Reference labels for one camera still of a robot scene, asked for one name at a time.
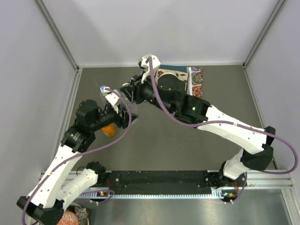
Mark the blue white bottle cap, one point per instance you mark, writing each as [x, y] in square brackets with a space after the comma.
[103, 88]

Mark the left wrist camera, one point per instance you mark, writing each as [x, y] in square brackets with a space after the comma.
[112, 98]

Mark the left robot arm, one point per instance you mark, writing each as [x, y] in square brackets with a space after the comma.
[50, 198]

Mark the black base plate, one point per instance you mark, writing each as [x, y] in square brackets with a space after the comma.
[166, 182]

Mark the stacked patterned bowls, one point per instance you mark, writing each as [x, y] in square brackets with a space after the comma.
[75, 214]

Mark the clear plastic bottle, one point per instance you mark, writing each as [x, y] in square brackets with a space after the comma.
[103, 96]
[132, 107]

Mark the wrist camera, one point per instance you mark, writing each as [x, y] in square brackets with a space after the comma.
[145, 65]
[112, 98]

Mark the blue patterned placemat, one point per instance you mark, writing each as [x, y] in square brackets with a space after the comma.
[195, 82]

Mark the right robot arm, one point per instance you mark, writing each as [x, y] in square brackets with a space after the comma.
[256, 153]

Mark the aluminium frame rail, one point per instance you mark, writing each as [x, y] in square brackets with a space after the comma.
[260, 180]

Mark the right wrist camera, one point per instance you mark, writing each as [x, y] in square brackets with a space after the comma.
[145, 65]

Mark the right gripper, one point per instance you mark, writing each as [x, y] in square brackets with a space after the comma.
[134, 92]

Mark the square floral plate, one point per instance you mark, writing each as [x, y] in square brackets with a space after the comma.
[180, 72]

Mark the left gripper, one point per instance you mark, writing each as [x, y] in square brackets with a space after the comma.
[119, 121]

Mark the grey cable duct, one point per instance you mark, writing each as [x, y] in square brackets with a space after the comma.
[102, 194]

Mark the orange juice bottle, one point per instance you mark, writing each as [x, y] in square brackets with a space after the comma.
[109, 130]

